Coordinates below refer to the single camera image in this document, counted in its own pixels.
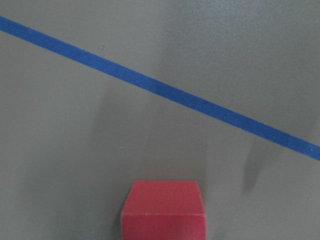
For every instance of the red cube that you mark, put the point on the red cube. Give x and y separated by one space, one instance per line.
163 210

